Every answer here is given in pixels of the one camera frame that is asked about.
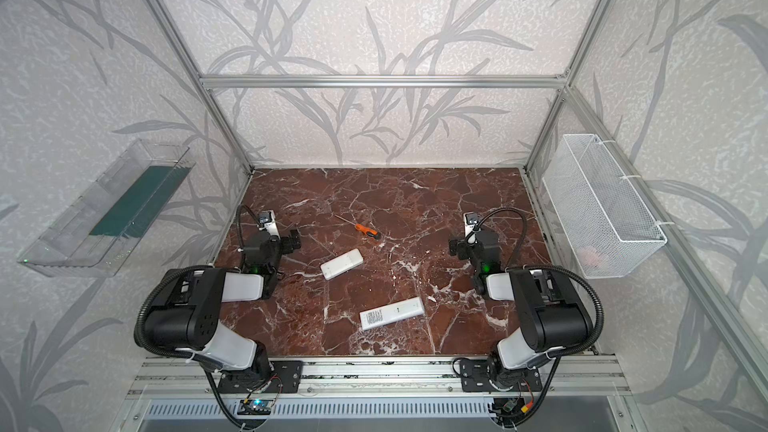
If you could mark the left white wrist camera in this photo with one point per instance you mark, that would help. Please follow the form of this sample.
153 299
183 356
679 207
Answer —
267 222

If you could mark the white wire mesh basket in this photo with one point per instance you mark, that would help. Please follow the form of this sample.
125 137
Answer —
597 205

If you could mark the left circuit board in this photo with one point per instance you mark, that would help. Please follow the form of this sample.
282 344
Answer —
256 407

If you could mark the long white remote control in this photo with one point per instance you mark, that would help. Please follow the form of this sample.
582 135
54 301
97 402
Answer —
392 313

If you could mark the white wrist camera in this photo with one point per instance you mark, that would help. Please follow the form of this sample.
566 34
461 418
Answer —
471 220
267 222

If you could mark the right connector wiring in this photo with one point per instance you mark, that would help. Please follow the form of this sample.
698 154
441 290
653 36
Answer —
516 408

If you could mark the orange handled screwdriver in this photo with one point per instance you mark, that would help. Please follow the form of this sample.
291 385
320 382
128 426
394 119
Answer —
366 231

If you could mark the clear plastic wall bin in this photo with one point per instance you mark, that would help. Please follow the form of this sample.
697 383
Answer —
94 236

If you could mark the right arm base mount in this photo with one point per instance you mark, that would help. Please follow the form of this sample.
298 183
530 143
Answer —
488 375

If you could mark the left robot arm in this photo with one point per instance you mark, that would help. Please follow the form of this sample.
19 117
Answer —
181 316

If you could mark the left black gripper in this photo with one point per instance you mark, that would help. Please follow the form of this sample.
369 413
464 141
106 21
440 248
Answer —
287 239

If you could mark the pink object in basket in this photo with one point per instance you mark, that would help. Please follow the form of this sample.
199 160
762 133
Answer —
590 257

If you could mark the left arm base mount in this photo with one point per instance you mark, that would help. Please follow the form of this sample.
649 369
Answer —
280 376

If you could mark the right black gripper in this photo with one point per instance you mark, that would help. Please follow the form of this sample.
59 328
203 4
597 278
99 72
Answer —
461 246

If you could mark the short white remote control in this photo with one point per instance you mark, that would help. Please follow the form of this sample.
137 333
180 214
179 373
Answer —
341 264

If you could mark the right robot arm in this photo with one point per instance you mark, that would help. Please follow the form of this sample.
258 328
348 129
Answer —
559 312

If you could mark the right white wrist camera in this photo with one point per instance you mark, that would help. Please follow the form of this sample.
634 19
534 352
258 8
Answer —
471 220

